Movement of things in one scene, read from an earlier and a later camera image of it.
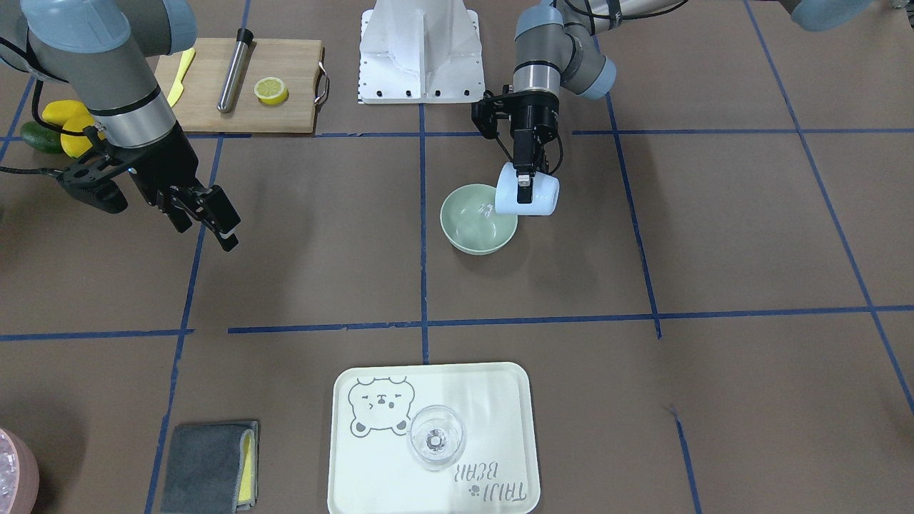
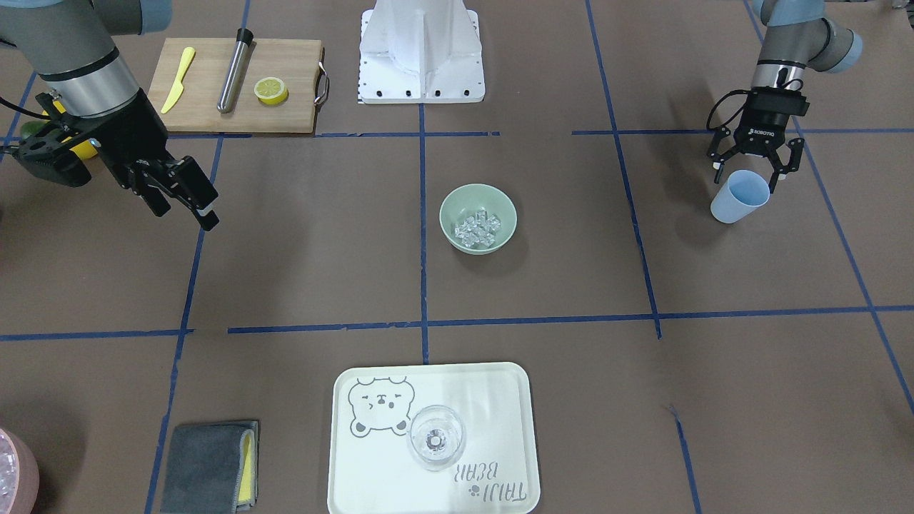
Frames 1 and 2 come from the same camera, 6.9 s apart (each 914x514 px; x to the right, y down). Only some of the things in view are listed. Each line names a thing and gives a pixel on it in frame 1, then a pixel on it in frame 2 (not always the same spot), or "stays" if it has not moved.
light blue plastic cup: x=545 y=193 -> x=743 y=192
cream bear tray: x=371 y=470 stays
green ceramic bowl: x=470 y=223 stays
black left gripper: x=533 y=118 -> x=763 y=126
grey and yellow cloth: x=211 y=468 stays
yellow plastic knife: x=188 y=56 stays
